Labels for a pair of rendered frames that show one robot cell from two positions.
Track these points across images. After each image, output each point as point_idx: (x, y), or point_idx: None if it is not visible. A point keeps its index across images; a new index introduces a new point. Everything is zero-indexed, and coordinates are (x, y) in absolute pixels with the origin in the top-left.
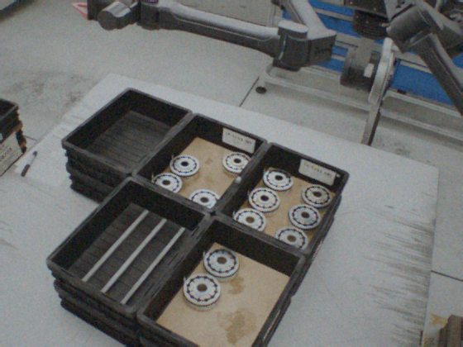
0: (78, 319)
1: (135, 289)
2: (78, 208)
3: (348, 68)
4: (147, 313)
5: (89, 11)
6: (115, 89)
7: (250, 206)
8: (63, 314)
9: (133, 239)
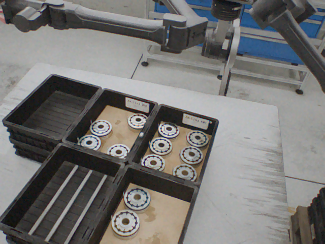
0: None
1: (74, 231)
2: (23, 169)
3: (210, 44)
4: None
5: (6, 16)
6: (42, 74)
7: (152, 152)
8: None
9: (69, 189)
